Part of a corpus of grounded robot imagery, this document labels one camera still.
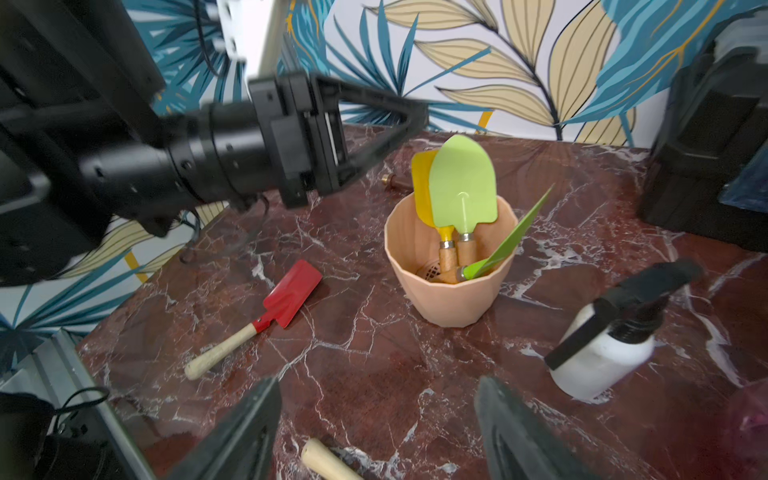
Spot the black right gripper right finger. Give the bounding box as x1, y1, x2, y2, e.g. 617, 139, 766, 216
475, 376, 597, 480

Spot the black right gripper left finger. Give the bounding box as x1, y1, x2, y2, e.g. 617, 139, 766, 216
167, 377, 282, 480

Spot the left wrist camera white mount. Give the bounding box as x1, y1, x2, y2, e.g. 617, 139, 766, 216
216, 0, 291, 82

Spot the white small spray bottle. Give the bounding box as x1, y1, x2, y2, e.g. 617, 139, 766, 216
544, 259, 703, 400

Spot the bright green toy trowel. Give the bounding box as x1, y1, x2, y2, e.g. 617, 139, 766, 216
430, 186, 553, 284

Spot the black toolbox yellow label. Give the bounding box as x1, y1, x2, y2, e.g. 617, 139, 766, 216
637, 6, 767, 252

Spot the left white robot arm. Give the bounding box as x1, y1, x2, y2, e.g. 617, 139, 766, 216
1, 1, 429, 287

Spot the terracotta plastic flower pot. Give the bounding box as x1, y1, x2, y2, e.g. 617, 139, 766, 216
383, 193, 520, 329

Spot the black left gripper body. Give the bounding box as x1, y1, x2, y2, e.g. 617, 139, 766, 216
248, 72, 345, 209

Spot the red toy shovel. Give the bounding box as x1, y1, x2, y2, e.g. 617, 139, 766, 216
184, 260, 323, 380

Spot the pink transparent spray bottle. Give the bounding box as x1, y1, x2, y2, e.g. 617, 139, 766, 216
718, 378, 767, 479

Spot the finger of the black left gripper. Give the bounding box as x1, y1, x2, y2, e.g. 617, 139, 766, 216
311, 74, 430, 196

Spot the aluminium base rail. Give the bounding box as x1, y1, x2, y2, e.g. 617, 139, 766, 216
1, 331, 156, 479

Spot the yellow toy shovel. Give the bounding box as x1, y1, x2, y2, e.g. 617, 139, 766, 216
411, 150, 458, 273

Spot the green toy rake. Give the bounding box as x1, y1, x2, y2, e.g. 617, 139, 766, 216
301, 438, 362, 480

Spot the light green toy spade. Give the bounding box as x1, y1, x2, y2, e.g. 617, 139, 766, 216
429, 135, 498, 266

